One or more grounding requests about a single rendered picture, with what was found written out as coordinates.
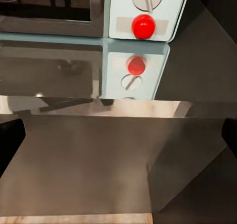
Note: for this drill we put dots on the fridge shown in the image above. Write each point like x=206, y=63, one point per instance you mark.
x=211, y=199

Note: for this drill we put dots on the microwave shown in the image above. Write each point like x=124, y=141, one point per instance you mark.
x=148, y=21

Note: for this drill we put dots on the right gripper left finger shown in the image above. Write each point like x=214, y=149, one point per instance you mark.
x=12, y=134

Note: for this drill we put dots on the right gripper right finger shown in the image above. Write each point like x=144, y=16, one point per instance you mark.
x=229, y=134

